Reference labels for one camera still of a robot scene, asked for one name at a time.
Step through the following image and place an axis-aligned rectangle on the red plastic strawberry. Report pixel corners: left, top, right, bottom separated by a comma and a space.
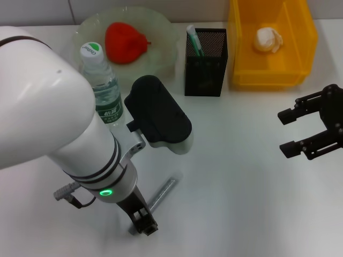
104, 22, 152, 65

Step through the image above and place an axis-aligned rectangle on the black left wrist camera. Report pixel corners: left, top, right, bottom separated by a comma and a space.
123, 75, 195, 156

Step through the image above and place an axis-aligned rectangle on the white paper ball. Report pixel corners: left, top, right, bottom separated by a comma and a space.
252, 26, 284, 54

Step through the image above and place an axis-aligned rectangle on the grey pen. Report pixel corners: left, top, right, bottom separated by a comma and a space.
128, 178, 179, 236

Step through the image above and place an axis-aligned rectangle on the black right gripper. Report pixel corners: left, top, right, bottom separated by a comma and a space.
277, 84, 343, 161

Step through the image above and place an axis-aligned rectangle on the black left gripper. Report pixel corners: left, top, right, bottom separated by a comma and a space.
115, 184, 161, 237

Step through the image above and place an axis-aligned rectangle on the clear green-label water bottle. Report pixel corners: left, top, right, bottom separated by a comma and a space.
79, 42, 126, 127

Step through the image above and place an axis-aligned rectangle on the green white toothbrush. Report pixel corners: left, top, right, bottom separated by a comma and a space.
187, 25, 205, 57

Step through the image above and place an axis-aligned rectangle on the yellow plastic storage bin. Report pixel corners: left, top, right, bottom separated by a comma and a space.
228, 0, 319, 90

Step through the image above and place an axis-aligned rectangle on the black mesh pen holder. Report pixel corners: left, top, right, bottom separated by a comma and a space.
184, 27, 229, 97

